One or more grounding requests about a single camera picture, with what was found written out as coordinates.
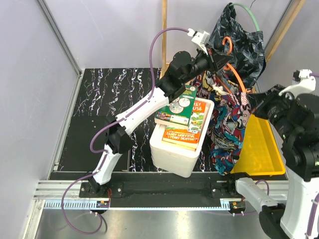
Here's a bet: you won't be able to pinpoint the purple cable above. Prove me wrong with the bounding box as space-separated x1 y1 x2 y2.
61 27 190 235
254 179 319 239

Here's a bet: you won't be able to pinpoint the dark leaf print shorts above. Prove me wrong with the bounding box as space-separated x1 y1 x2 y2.
209 2 266 89

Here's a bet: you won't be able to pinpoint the green plastic hanger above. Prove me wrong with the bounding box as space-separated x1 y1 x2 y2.
229 2 261 33

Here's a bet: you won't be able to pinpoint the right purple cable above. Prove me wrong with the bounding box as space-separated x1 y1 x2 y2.
254 179 319 239

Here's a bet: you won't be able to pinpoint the orange book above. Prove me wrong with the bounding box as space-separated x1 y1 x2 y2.
162 101 206 151

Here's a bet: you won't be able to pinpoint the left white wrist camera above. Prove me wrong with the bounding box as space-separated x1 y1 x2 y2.
187 28 210 55

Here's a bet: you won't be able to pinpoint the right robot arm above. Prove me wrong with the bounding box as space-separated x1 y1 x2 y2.
226 85 319 239

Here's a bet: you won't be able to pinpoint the green book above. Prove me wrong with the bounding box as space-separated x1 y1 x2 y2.
155 85 197 129

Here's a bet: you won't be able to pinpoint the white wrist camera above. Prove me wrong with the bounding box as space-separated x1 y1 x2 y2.
279 69 319 99
187 28 210 55

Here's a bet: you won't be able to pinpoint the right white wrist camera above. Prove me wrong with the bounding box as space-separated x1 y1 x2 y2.
279 69 319 99

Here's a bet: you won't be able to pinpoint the yellow plastic bin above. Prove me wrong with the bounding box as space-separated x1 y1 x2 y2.
232 115 286 176

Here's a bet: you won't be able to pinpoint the black square plate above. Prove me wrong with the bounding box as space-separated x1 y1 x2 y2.
60 115 133 172

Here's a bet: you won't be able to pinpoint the wooden hanger rack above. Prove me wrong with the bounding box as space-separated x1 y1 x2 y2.
157 0 308 100

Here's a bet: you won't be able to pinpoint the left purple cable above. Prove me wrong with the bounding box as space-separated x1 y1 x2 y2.
61 27 190 235

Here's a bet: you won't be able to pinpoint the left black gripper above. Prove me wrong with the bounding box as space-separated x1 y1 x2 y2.
180 42 231 84

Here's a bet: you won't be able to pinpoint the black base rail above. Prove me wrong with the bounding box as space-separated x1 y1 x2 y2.
48 172 244 210

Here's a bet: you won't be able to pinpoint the white styrofoam box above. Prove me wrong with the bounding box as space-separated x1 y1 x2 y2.
150 98 214 178

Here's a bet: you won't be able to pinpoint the colourful comic print shorts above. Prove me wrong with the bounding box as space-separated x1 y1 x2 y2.
189 71 251 175

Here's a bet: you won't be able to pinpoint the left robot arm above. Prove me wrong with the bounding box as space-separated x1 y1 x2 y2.
88 49 233 197

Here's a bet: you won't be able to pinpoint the orange plastic hanger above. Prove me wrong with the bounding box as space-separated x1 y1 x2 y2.
222 36 251 93

